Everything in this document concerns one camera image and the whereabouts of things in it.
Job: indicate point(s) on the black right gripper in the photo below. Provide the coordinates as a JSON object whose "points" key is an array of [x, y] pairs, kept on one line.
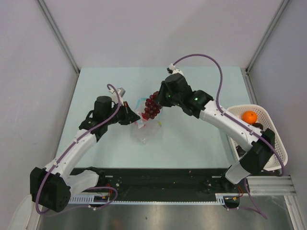
{"points": [[160, 97]]}

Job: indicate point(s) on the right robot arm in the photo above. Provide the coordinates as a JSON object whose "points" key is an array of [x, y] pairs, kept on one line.
{"points": [[258, 144]]}

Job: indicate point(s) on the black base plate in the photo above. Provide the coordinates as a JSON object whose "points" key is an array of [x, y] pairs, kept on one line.
{"points": [[168, 186]]}

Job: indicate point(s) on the orange fake fruit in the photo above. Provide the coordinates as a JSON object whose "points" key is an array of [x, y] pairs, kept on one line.
{"points": [[249, 117]]}

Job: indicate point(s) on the aluminium rail frame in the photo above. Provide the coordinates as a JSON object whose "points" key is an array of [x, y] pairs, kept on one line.
{"points": [[271, 186]]}

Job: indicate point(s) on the white slotted cable duct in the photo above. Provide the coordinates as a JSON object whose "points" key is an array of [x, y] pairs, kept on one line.
{"points": [[92, 199]]}

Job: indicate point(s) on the red fake apple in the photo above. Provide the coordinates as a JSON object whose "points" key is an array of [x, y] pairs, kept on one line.
{"points": [[145, 116]]}

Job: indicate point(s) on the dark purple fake grapes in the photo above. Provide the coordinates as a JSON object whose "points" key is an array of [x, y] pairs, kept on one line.
{"points": [[152, 109]]}

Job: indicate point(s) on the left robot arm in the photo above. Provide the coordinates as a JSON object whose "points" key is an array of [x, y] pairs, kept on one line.
{"points": [[54, 185]]}

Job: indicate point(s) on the clear zip top bag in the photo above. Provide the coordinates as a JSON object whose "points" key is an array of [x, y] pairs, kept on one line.
{"points": [[144, 130]]}

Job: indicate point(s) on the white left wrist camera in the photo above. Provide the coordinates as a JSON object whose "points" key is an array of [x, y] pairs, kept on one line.
{"points": [[116, 97]]}

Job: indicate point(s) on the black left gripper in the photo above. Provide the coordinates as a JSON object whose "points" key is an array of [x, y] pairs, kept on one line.
{"points": [[129, 116]]}

